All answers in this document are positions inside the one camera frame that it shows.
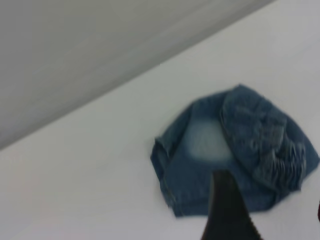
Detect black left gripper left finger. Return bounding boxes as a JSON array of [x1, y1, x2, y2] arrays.
[[199, 169, 262, 240]]

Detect blue denim shorts with print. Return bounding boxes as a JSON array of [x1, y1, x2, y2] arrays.
[[149, 83, 320, 219]]

